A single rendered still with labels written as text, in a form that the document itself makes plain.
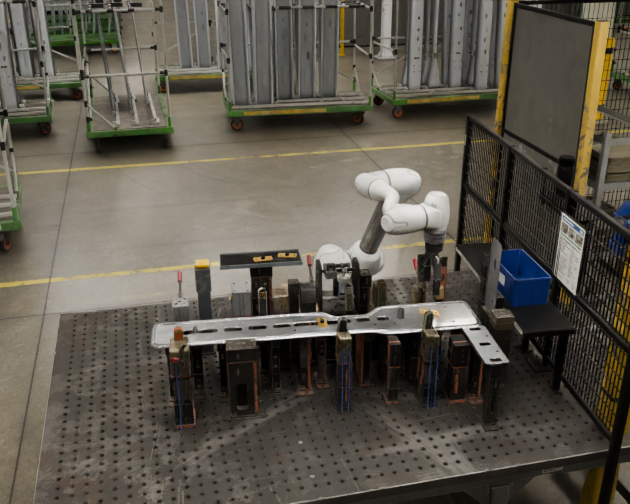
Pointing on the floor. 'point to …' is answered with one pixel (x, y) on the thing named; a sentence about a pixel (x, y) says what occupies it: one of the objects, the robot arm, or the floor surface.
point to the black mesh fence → (558, 282)
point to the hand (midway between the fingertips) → (431, 285)
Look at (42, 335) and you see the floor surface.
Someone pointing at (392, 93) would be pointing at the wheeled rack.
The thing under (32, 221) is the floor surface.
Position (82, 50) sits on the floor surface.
